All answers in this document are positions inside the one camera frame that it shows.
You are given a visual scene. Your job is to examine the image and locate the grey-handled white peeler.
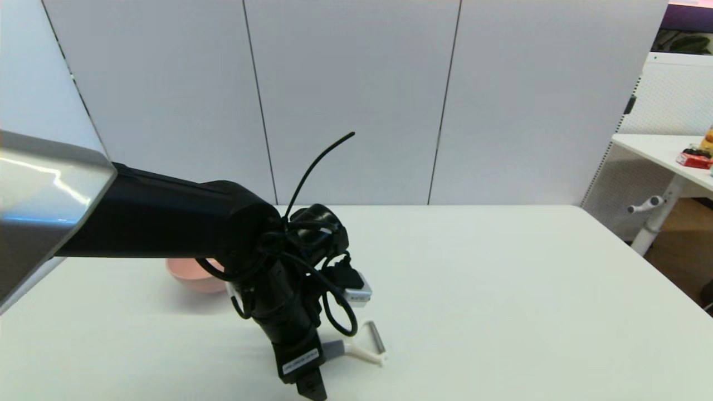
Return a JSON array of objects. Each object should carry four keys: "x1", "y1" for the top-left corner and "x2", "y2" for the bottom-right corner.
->
[{"x1": 322, "y1": 320, "x2": 387, "y2": 367}]

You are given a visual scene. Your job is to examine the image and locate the pink plastic bowl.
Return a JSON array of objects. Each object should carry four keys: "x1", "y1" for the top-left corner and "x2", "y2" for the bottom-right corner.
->
[{"x1": 166, "y1": 258, "x2": 229, "y2": 294}]

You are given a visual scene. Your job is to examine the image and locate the white side desk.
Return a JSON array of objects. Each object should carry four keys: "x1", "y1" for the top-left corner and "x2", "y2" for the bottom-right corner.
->
[{"x1": 611, "y1": 135, "x2": 713, "y2": 257}]

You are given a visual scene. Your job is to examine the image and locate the red box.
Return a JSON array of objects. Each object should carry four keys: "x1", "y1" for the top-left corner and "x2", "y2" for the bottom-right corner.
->
[{"x1": 675, "y1": 151, "x2": 712, "y2": 170}]

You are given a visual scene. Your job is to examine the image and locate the white perforated partition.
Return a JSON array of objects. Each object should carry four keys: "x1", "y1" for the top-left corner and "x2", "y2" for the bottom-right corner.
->
[{"x1": 581, "y1": 53, "x2": 713, "y2": 243}]

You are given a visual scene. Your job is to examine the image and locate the green plant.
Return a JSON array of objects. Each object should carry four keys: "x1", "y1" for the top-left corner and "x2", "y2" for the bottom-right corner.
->
[{"x1": 655, "y1": 32, "x2": 711, "y2": 56}]

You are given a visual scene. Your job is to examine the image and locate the purple panel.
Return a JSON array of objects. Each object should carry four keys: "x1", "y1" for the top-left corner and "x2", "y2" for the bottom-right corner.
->
[{"x1": 659, "y1": 4, "x2": 713, "y2": 34}]

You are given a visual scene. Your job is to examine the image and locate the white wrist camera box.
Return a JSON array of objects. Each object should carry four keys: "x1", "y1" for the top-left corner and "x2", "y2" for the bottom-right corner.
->
[{"x1": 334, "y1": 267, "x2": 373, "y2": 307}]

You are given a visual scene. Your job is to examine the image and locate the grey desk crank handle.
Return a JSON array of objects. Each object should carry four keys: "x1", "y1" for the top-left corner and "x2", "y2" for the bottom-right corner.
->
[{"x1": 627, "y1": 196, "x2": 665, "y2": 215}]

